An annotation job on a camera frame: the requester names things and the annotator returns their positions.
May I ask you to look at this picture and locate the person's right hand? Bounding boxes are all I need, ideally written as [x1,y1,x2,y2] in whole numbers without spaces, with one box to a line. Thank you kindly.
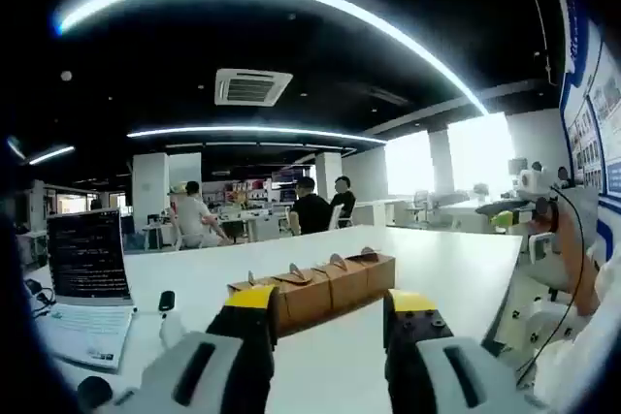
[526,204,572,249]

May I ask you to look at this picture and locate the person's white garment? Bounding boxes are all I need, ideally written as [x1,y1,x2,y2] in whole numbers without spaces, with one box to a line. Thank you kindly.
[531,239,621,414]

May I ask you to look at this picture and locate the white device with black top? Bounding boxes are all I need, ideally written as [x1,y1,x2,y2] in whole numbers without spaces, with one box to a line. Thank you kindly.
[157,290,184,343]

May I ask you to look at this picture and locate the straight ceiling light strip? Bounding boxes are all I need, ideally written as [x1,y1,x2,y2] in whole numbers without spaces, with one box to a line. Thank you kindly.
[125,125,388,144]

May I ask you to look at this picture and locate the brown paper box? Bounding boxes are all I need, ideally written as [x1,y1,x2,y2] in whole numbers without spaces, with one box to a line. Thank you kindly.
[271,262,336,326]
[226,270,311,337]
[312,252,370,312]
[346,244,397,300]

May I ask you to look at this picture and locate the background display shelves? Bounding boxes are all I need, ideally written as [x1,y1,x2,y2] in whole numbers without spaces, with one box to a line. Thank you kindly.
[202,169,317,207]

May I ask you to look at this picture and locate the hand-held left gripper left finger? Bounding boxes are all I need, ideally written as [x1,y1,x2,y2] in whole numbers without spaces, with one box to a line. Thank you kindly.
[143,286,280,414]

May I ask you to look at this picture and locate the short ceiling light strip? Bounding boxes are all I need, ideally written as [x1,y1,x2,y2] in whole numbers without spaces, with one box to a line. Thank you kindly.
[27,143,77,166]

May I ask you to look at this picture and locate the black desk cable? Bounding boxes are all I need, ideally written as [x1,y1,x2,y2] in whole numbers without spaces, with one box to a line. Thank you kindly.
[22,277,58,319]

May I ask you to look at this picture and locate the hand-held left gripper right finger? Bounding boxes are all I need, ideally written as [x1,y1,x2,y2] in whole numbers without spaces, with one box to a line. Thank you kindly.
[382,289,539,414]

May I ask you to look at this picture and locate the blue white wall poster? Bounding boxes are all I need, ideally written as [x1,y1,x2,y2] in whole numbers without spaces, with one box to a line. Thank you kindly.
[554,0,621,263]

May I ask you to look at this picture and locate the open silver laptop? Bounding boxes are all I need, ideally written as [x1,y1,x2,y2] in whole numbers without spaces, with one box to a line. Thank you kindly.
[36,208,136,370]

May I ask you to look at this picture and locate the ceiling air conditioner unit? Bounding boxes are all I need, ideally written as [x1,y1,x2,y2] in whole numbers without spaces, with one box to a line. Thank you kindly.
[213,68,294,108]

